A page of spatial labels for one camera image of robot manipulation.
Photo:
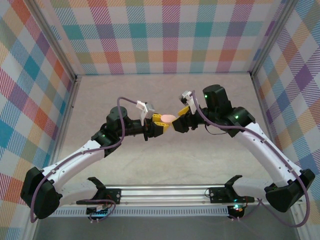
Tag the aluminium mounting rail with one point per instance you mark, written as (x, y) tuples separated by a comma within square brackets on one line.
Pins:
[(162, 193)]

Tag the aluminium frame strut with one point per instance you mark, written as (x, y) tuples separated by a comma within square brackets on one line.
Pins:
[(30, 231), (300, 232)]

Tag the aluminium frame corner post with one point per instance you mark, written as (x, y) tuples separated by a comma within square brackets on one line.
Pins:
[(273, 37), (57, 42)]

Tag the pink earbud charging case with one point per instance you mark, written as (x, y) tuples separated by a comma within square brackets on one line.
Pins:
[(168, 118)]

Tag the aluminium table side rail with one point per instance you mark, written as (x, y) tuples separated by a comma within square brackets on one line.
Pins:
[(267, 125), (67, 120)]

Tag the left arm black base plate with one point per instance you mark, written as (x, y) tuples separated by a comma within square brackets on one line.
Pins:
[(115, 196)]

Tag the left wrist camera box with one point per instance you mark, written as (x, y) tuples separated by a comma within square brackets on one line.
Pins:
[(147, 108)]

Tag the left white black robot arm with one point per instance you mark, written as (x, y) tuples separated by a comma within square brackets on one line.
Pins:
[(72, 162)]

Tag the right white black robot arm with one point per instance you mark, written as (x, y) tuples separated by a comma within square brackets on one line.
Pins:
[(262, 155)]

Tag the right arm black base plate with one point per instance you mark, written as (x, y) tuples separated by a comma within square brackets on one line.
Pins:
[(217, 195)]

